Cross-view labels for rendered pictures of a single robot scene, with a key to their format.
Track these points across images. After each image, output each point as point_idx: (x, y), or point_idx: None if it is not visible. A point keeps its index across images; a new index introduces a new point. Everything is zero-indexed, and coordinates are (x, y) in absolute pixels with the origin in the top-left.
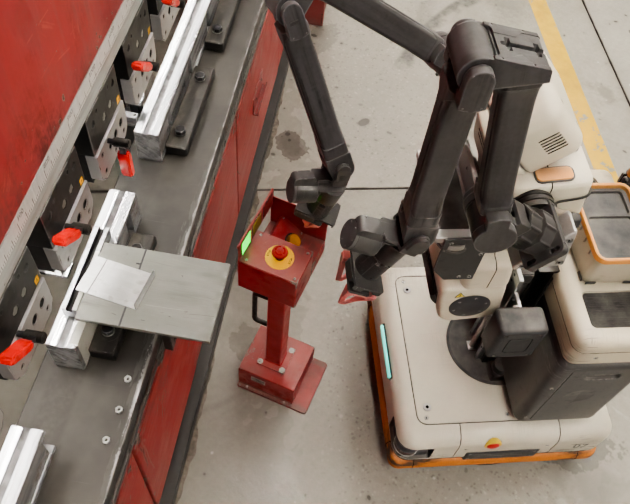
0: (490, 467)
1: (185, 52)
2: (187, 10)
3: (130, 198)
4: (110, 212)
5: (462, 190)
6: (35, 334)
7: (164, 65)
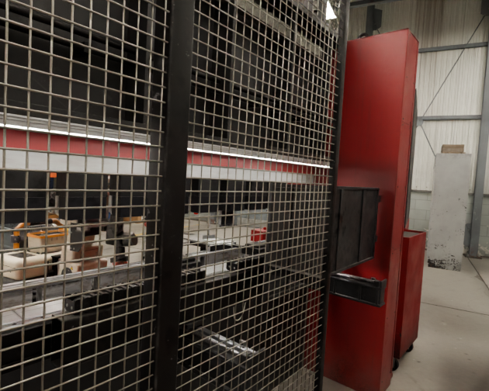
0: None
1: (91, 270)
2: (48, 281)
3: (189, 253)
4: (199, 253)
5: (93, 222)
6: None
7: (111, 269)
